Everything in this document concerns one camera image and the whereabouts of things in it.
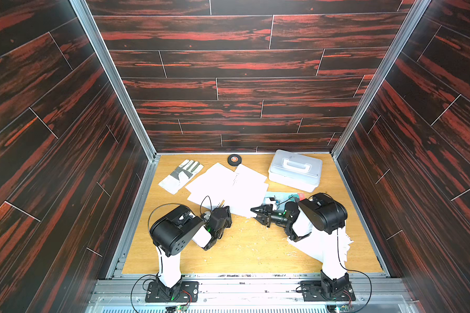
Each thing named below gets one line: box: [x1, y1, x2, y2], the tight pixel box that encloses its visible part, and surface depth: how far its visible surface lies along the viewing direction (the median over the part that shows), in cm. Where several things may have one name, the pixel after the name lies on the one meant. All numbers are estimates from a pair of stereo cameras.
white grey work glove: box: [157, 159, 205, 195], surface depth 112 cm
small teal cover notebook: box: [262, 191, 306, 213], surface depth 103 cm
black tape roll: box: [227, 153, 243, 167], surface depth 120 cm
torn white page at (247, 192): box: [228, 163, 269, 219], surface depth 107 cm
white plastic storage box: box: [268, 149, 324, 194], surface depth 102 cm
